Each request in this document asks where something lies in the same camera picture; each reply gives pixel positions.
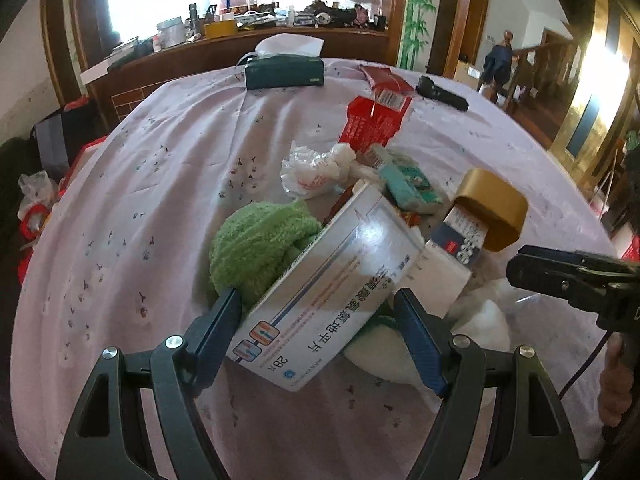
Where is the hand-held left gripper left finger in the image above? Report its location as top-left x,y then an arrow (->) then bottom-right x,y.
55,287 -> 246,480

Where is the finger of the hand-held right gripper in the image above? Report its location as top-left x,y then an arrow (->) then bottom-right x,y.
505,244 -> 637,314

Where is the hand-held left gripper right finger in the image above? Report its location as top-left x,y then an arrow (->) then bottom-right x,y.
392,287 -> 583,480

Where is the white cloth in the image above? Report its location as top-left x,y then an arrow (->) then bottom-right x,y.
344,277 -> 511,398

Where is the green fluffy cloth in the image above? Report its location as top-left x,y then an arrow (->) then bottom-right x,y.
209,200 -> 323,306

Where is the gold box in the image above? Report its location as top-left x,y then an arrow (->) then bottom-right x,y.
430,169 -> 529,267

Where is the white medicine box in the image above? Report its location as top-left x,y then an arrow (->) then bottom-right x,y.
226,180 -> 426,392

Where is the person's right hand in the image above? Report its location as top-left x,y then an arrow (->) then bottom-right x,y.
599,334 -> 627,429

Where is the lilac floral tablecloth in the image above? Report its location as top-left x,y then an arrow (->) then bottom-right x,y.
10,57 -> 618,480

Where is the teal packet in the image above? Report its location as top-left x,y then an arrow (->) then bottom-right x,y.
376,159 -> 444,212

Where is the crumpled white plastic bag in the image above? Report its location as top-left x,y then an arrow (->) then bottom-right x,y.
280,142 -> 362,200

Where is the wooden staircase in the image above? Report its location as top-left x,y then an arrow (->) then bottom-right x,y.
500,40 -> 577,128

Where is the gold pillar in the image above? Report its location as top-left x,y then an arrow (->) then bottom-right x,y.
549,0 -> 632,162

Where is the black handheld device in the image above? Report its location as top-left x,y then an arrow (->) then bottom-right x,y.
416,75 -> 470,112

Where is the person in dark jacket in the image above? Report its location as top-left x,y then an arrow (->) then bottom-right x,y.
482,32 -> 516,87

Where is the cardboard box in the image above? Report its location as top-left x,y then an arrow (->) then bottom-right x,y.
452,60 -> 482,84

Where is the white and red plastic bag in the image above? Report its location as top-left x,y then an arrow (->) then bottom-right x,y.
18,170 -> 61,223

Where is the torn red carton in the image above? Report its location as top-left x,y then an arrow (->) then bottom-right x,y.
340,94 -> 412,155

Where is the dark gift bag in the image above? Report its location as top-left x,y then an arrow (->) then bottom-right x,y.
31,105 -> 103,172

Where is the dark green tissue box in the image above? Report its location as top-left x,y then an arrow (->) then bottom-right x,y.
244,34 -> 325,92

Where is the wooden counter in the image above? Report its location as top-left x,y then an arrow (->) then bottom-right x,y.
80,27 -> 392,128

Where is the red foil packet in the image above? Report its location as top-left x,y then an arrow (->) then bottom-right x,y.
359,64 -> 412,97

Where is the pile of assorted clutter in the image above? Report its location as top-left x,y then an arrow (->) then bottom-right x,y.
107,0 -> 389,68

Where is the black cable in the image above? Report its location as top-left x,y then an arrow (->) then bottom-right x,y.
559,330 -> 610,397

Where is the bamboo wall painting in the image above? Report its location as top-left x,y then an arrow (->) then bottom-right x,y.
399,0 -> 442,69

